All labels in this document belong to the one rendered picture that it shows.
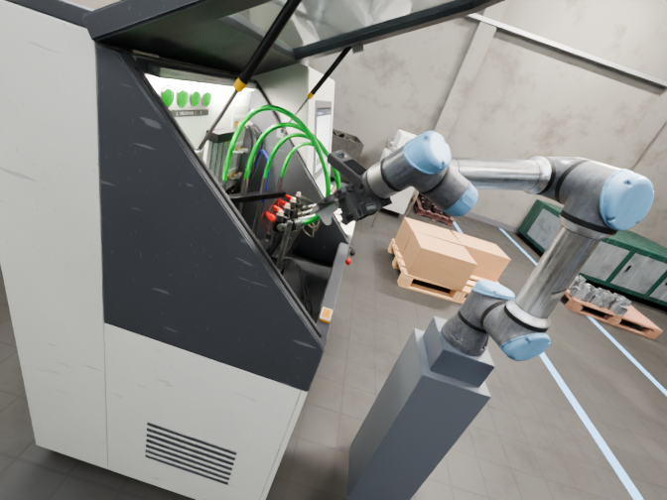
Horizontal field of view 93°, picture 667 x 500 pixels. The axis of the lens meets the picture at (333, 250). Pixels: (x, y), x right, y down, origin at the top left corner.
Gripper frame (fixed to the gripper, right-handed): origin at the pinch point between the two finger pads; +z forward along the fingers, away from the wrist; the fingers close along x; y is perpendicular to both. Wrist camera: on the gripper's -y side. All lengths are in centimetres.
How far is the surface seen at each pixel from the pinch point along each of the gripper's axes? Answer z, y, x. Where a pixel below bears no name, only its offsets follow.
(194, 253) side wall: 10.6, -0.6, -31.6
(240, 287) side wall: 8.4, 10.7, -25.7
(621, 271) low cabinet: 76, 228, 564
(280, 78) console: 25, -54, 26
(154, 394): 51, 30, -47
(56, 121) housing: 11, -34, -45
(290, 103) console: 28, -46, 28
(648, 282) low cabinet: 57, 262, 591
